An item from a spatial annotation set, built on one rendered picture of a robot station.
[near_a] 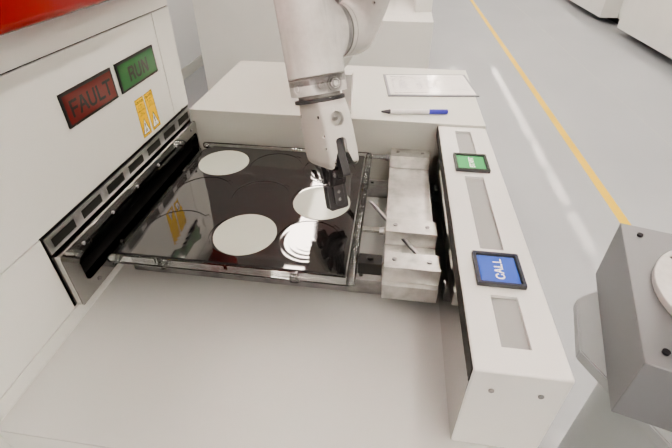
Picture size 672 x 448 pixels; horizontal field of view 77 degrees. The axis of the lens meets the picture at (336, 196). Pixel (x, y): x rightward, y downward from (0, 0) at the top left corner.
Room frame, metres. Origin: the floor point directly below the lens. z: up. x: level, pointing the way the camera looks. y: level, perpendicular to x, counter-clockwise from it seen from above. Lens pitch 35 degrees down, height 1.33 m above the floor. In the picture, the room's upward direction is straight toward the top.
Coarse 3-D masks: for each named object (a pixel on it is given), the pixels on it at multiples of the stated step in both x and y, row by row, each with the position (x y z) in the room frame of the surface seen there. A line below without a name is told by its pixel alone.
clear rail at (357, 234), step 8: (368, 160) 0.74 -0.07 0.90; (368, 168) 0.71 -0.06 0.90; (368, 176) 0.68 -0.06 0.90; (368, 184) 0.66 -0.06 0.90; (360, 192) 0.63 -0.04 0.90; (360, 200) 0.60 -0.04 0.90; (360, 208) 0.58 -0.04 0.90; (360, 216) 0.55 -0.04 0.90; (360, 224) 0.53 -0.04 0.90; (360, 232) 0.51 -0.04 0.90; (352, 240) 0.50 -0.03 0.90; (360, 240) 0.50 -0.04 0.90; (352, 248) 0.48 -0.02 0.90; (352, 256) 0.46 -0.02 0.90; (352, 264) 0.44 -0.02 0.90; (352, 272) 0.42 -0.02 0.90
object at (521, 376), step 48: (480, 144) 0.70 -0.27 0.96; (480, 192) 0.55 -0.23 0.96; (480, 240) 0.43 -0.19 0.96; (480, 288) 0.34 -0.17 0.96; (528, 288) 0.34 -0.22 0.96; (480, 336) 0.27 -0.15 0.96; (528, 336) 0.27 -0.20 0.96; (480, 384) 0.24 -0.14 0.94; (528, 384) 0.23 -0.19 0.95; (480, 432) 0.23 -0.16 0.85; (528, 432) 0.23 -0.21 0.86
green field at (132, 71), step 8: (136, 56) 0.71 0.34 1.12; (144, 56) 0.74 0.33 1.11; (152, 56) 0.76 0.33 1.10; (128, 64) 0.69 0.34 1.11; (136, 64) 0.71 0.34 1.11; (144, 64) 0.73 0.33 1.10; (152, 64) 0.75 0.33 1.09; (120, 72) 0.66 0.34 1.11; (128, 72) 0.68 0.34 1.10; (136, 72) 0.70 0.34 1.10; (144, 72) 0.72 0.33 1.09; (152, 72) 0.75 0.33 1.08; (128, 80) 0.67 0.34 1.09; (136, 80) 0.70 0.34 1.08
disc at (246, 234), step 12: (240, 216) 0.56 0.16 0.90; (252, 216) 0.56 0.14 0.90; (264, 216) 0.56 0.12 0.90; (228, 228) 0.53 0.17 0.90; (240, 228) 0.53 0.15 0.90; (252, 228) 0.53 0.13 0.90; (264, 228) 0.52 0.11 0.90; (276, 228) 0.52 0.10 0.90; (216, 240) 0.50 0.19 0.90; (228, 240) 0.50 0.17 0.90; (240, 240) 0.50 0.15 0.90; (252, 240) 0.50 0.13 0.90; (264, 240) 0.50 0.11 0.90; (228, 252) 0.47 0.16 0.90; (240, 252) 0.47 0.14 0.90; (252, 252) 0.47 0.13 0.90
